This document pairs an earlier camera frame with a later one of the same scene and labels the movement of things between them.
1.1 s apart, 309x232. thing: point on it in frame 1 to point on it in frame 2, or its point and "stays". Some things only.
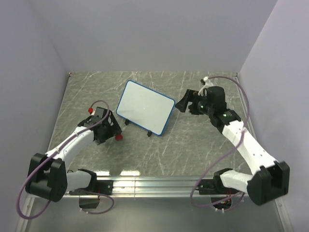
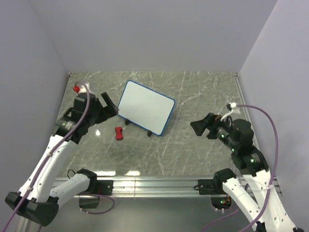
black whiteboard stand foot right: x=149 y=133 stays
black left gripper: x=114 y=129 to x=111 y=109
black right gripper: x=190 y=95 to x=211 y=121
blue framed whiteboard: x=145 y=107 stays
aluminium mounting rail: x=146 y=187 stays
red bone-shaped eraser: x=119 y=137 stays
